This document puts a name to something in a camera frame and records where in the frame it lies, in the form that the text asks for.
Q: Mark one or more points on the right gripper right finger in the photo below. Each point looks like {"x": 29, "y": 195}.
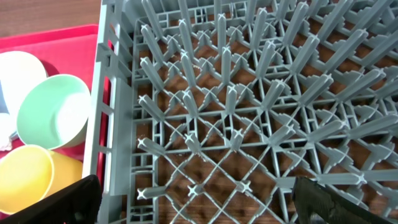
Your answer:
{"x": 315, "y": 203}

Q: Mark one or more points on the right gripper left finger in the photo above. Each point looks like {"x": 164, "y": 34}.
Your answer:
{"x": 78, "y": 203}

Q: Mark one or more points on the yellow plastic cup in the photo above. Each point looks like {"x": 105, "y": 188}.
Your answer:
{"x": 31, "y": 173}

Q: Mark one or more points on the mint green bowl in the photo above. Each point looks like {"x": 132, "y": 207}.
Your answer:
{"x": 55, "y": 113}

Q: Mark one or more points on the grey dishwasher rack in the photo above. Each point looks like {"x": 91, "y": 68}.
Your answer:
{"x": 207, "y": 111}

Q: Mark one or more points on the light blue plate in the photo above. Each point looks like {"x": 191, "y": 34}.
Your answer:
{"x": 20, "y": 73}

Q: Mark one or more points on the red serving tray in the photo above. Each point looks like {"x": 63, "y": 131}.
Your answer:
{"x": 73, "y": 53}

